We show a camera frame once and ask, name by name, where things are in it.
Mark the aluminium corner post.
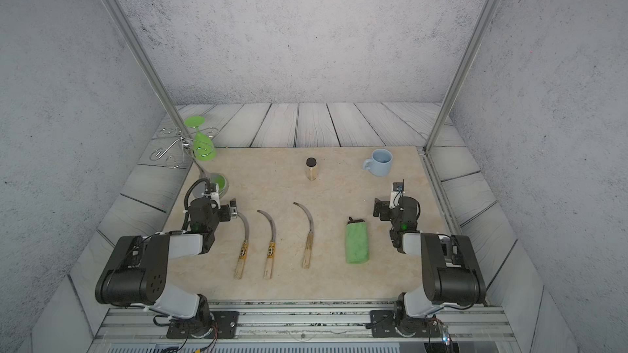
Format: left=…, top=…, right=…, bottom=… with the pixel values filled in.
left=101, top=0, right=191, bottom=140
left=424, top=0, right=500, bottom=155

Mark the sickle wooden handle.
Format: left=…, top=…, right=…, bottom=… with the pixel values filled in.
left=294, top=202, right=314, bottom=269
left=258, top=210, right=276, bottom=279
left=234, top=213, right=250, bottom=279

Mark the right aluminium corner post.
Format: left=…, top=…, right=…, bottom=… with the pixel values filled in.
left=424, top=0, right=500, bottom=155

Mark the green plastic wine glass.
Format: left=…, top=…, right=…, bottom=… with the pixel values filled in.
left=184, top=116, right=217, bottom=161

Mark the green microfiber rag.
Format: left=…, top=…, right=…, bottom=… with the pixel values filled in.
left=345, top=217, right=370, bottom=264

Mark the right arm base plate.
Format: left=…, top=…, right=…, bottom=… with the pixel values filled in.
left=365, top=310, right=443, bottom=338

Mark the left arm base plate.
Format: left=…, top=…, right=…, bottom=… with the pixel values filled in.
left=166, top=311, right=240, bottom=340

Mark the silver metal glass rack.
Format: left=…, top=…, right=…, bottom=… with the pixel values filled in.
left=149, top=127, right=229, bottom=199

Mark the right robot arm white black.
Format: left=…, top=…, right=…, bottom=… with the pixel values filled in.
left=371, top=194, right=487, bottom=338

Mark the light blue ceramic mug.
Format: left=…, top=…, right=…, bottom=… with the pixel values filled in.
left=362, top=149, right=393, bottom=177

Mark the small jar black lid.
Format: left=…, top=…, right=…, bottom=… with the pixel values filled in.
left=306, top=157, right=319, bottom=181

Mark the aluminium rail frame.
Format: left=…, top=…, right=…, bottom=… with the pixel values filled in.
left=89, top=300, right=520, bottom=352

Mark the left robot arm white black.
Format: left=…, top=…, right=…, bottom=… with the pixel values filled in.
left=95, top=198, right=239, bottom=339

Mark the left aluminium corner post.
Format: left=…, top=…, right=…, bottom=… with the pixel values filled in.
left=101, top=0, right=191, bottom=140

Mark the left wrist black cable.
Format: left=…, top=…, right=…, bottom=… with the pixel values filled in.
left=183, top=177, right=213, bottom=212

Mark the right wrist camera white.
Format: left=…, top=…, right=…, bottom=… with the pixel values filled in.
left=389, top=181, right=405, bottom=209

